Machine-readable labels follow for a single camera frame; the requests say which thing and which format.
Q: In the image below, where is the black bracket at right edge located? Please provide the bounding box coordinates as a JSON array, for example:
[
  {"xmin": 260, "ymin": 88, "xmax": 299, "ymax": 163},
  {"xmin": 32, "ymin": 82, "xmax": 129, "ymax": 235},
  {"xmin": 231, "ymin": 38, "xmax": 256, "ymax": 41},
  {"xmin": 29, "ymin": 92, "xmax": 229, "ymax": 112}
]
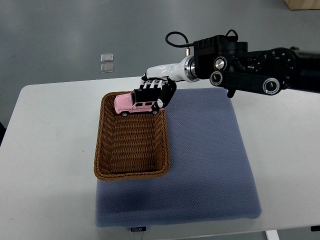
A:
[{"xmin": 310, "ymin": 225, "xmax": 320, "ymax": 232}]

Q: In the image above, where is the black object at left edge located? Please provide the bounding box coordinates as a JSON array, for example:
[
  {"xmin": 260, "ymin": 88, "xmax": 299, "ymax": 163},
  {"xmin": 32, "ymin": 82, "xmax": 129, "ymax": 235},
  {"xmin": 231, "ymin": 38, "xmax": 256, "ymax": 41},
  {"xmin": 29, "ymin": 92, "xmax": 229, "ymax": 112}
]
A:
[{"xmin": 0, "ymin": 122, "xmax": 7, "ymax": 145}]

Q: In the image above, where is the white table leg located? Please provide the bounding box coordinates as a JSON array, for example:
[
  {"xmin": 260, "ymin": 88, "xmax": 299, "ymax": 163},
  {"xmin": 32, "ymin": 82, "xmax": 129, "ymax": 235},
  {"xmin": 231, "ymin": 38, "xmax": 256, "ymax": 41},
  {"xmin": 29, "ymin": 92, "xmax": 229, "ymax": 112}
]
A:
[{"xmin": 265, "ymin": 230, "xmax": 280, "ymax": 240}]

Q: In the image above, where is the brown wicker basket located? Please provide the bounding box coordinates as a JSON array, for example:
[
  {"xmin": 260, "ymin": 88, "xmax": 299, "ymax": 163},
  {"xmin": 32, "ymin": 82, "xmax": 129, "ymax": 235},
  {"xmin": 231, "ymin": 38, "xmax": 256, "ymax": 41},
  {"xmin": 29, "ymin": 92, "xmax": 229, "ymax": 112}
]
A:
[{"xmin": 93, "ymin": 92, "xmax": 171, "ymax": 181}]

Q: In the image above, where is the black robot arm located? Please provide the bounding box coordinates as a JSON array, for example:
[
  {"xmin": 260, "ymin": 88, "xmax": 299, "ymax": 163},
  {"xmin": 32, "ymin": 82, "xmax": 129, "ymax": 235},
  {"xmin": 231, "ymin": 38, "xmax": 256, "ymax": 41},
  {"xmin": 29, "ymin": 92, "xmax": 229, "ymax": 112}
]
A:
[{"xmin": 165, "ymin": 29, "xmax": 320, "ymax": 98}]

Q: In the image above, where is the upper floor socket plate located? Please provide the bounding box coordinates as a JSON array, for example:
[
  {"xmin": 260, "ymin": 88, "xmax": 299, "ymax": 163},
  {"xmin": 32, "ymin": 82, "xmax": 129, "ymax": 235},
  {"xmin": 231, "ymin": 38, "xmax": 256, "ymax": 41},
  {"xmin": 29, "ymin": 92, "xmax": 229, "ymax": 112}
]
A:
[{"xmin": 100, "ymin": 53, "xmax": 114, "ymax": 63}]

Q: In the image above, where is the wooden box corner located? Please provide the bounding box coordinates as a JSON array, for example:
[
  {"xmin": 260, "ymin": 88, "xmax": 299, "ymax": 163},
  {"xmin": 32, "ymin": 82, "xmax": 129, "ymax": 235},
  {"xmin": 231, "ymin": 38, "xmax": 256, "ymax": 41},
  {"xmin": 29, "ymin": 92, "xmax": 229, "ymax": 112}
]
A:
[{"xmin": 284, "ymin": 0, "xmax": 320, "ymax": 11}]

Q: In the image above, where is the pink toy car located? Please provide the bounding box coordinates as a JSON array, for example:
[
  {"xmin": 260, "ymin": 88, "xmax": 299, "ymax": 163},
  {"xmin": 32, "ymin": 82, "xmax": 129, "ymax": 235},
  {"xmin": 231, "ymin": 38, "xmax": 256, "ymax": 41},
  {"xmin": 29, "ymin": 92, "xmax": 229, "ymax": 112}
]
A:
[{"xmin": 114, "ymin": 90, "xmax": 161, "ymax": 117}]

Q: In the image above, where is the blue grey fabric mat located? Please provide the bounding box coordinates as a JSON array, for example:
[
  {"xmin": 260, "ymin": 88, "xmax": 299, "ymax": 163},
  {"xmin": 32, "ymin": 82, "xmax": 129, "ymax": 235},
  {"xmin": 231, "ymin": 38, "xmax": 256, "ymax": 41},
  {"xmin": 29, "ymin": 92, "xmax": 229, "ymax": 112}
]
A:
[{"xmin": 96, "ymin": 88, "xmax": 262, "ymax": 227}]

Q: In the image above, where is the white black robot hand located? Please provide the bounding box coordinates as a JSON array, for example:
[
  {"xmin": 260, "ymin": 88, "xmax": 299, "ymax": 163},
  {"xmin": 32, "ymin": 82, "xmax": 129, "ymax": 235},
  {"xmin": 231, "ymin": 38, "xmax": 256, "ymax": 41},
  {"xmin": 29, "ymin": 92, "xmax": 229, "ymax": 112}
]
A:
[{"xmin": 139, "ymin": 55, "xmax": 200, "ymax": 111}]

